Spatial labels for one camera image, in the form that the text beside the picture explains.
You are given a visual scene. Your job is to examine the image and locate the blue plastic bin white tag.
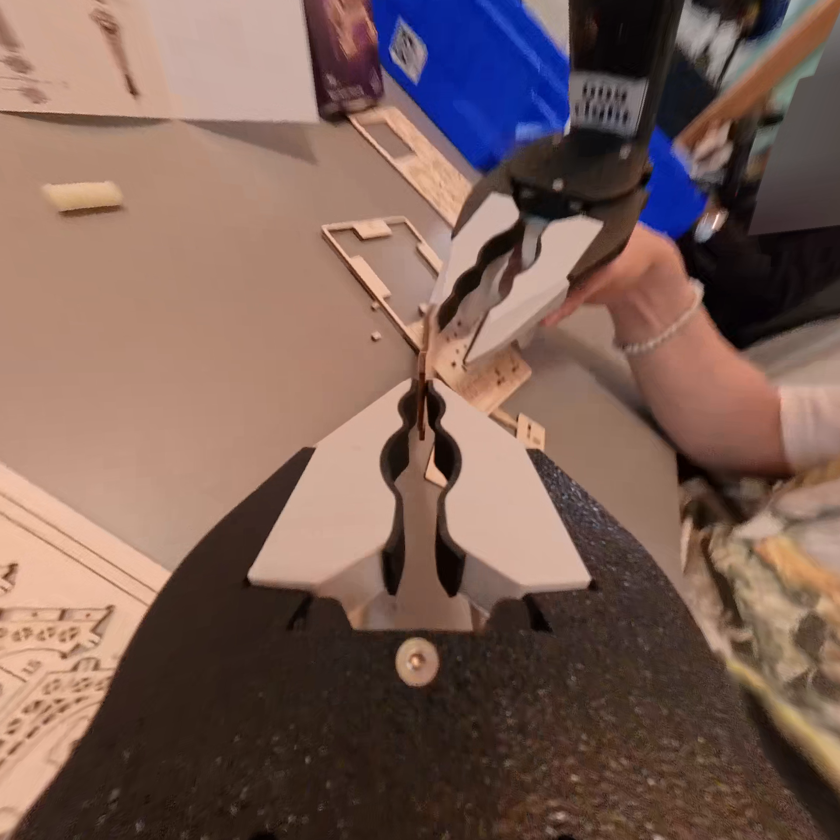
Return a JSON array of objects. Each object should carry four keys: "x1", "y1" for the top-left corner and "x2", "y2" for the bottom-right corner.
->
[{"x1": 371, "y1": 0, "x2": 572, "y2": 173}]

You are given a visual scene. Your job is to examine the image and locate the cream wax stick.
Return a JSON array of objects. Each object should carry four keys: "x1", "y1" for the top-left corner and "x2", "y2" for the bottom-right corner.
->
[{"x1": 41, "y1": 180, "x2": 124, "y2": 213}]

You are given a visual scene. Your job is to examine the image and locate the purple puzzle box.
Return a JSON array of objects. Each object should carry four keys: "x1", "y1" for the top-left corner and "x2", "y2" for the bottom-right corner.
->
[{"x1": 303, "y1": 0, "x2": 385, "y2": 120}]

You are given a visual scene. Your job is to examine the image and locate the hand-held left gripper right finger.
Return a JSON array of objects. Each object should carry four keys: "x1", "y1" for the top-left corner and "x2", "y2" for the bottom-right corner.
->
[{"x1": 427, "y1": 379, "x2": 593, "y2": 630}]

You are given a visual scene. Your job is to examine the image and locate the person's right forearm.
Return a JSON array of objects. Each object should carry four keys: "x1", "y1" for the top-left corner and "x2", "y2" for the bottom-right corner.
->
[{"x1": 610, "y1": 282, "x2": 796, "y2": 478}]

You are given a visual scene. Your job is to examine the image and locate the wooden railing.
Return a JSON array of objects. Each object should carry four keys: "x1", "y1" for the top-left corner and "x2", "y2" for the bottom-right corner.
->
[{"x1": 676, "y1": 0, "x2": 840, "y2": 151}]

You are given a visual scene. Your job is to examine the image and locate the cross-shaped wooden piece diamond print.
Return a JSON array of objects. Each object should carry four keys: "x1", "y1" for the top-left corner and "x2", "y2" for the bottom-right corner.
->
[{"x1": 413, "y1": 305, "x2": 434, "y2": 442}]

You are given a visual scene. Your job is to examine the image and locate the person's right hand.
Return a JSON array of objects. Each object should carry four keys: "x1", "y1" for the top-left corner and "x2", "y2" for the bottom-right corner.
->
[{"x1": 541, "y1": 226, "x2": 697, "y2": 343}]

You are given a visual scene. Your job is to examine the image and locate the wooden four-square frame piece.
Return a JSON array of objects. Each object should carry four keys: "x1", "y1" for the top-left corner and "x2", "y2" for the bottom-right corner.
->
[{"x1": 425, "y1": 407, "x2": 547, "y2": 490}]

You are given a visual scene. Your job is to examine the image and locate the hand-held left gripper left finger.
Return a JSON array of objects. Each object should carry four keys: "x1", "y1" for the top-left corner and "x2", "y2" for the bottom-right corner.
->
[{"x1": 247, "y1": 379, "x2": 421, "y2": 632}]

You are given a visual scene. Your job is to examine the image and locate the pearl bracelet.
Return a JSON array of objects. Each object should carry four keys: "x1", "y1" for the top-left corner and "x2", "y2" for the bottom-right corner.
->
[{"x1": 617, "y1": 279, "x2": 706, "y2": 358}]

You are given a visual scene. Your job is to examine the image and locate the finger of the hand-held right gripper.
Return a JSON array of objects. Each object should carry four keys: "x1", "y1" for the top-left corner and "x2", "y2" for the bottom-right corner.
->
[
  {"x1": 461, "y1": 215, "x2": 606, "y2": 366},
  {"x1": 428, "y1": 192, "x2": 524, "y2": 324}
]

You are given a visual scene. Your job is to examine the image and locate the large wooden sheet lattice parts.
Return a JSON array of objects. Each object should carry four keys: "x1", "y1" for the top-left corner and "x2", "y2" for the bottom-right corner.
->
[{"x1": 0, "y1": 462, "x2": 173, "y2": 831}]

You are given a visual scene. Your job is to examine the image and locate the wooden puzzle sheet rectangular hole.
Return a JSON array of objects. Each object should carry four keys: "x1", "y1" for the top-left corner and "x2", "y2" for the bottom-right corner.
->
[{"x1": 348, "y1": 105, "x2": 475, "y2": 227}]

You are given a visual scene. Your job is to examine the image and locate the white tower instruction sheet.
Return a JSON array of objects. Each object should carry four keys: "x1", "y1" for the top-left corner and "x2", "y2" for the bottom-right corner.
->
[{"x1": 0, "y1": 0, "x2": 320, "y2": 126}]

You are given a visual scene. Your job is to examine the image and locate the grey desk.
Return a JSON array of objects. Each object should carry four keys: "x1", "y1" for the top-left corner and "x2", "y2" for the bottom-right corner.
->
[{"x1": 0, "y1": 112, "x2": 683, "y2": 585}]

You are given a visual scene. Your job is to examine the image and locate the wooden puzzle sheet square cutout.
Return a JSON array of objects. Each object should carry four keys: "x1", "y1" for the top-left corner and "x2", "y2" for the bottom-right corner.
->
[{"x1": 322, "y1": 215, "x2": 534, "y2": 416}]

